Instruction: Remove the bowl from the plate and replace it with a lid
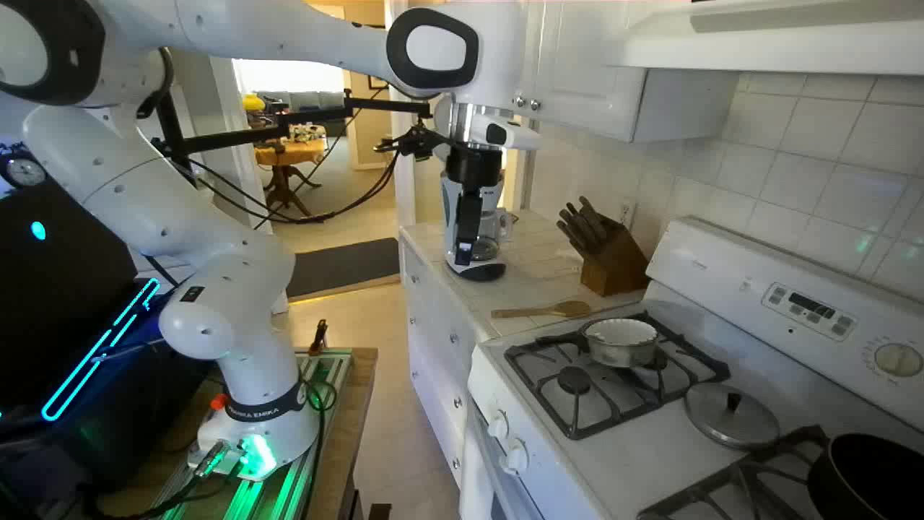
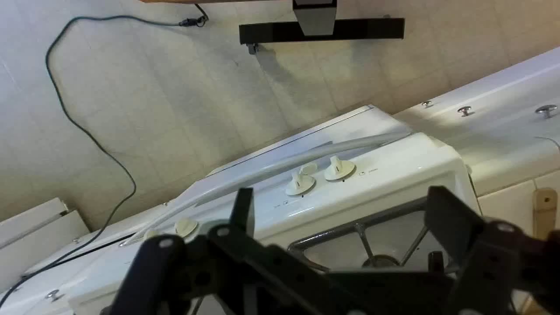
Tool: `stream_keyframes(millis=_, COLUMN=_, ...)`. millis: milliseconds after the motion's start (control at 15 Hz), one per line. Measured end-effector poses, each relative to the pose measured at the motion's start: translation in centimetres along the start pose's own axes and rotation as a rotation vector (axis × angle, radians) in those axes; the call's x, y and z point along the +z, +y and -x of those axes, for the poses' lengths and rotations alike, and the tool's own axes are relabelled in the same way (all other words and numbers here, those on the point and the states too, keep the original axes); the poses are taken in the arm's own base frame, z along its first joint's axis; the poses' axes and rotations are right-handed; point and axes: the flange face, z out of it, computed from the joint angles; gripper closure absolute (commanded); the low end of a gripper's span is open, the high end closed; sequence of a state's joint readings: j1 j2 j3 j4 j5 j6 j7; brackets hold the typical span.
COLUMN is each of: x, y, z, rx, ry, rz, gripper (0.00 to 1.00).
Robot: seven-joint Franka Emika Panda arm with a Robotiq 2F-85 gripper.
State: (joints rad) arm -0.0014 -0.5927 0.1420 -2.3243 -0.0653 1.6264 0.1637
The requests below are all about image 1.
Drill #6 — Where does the white lower counter cabinet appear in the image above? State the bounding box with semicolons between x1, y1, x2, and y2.
399;213;637;481

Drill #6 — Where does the wooden knife block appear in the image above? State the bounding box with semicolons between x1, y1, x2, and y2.
556;197;646;298

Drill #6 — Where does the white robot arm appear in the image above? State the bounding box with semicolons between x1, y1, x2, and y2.
0;0;524;480

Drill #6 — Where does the wooden spatula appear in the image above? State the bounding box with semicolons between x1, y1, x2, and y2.
491;299;592;317

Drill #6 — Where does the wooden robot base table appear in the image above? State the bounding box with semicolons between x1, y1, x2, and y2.
84;346;379;520

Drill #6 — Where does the steel lid with black knob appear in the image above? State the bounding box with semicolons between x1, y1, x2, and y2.
685;385;779;447

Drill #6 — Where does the right black burner grate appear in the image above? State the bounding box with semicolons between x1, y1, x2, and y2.
637;425;829;520

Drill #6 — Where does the white upper cabinet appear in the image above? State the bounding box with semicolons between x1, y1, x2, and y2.
383;0;741;146

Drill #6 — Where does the black frying pan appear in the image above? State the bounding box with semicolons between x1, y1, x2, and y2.
809;434;924;520

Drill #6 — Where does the black burner grate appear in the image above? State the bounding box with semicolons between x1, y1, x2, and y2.
504;312;729;439
637;425;829;520

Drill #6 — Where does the white fluted paper bowl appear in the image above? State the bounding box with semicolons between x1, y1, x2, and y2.
587;317;654;350

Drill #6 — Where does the white range hood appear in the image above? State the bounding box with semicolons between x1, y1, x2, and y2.
614;0;924;75

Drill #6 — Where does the dark floor mat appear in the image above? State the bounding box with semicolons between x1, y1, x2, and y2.
288;236;399;298

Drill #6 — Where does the white gas stove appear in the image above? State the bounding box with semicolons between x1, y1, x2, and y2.
467;217;924;520

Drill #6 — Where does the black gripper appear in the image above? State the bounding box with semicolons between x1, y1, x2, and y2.
442;104;540;281

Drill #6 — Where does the small steel pot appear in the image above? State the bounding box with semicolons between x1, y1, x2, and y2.
584;317;657;367

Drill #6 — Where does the black camera boom stand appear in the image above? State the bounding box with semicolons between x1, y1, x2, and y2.
155;99;439;224

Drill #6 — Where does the black monitor with glow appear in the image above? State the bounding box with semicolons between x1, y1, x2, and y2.
0;181;208;484

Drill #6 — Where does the left black burner grate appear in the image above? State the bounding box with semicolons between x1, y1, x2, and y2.
504;312;729;439

